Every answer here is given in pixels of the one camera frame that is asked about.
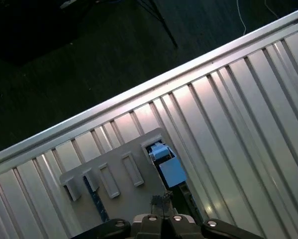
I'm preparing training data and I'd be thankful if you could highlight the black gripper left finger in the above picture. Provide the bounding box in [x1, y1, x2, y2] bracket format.
[70, 196, 165, 239]

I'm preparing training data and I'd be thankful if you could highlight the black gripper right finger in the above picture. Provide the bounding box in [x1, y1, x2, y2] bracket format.
[164, 191, 265, 239]

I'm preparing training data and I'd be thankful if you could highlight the hard disk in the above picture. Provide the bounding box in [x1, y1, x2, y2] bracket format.
[145, 143, 205, 226]

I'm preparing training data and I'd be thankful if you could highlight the grey parts rack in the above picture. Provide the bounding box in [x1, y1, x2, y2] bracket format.
[59, 127, 179, 237]

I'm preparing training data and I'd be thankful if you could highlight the RAM stick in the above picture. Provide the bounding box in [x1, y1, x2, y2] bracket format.
[82, 174, 110, 223]

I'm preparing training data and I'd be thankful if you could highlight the black stand leg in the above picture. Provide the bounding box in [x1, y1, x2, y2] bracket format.
[136, 0, 180, 50]

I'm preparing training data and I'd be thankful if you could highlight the white power strip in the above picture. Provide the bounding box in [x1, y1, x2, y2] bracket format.
[60, 0, 78, 9]

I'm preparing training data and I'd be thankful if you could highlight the white cable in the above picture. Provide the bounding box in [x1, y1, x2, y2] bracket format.
[236, 0, 248, 35]

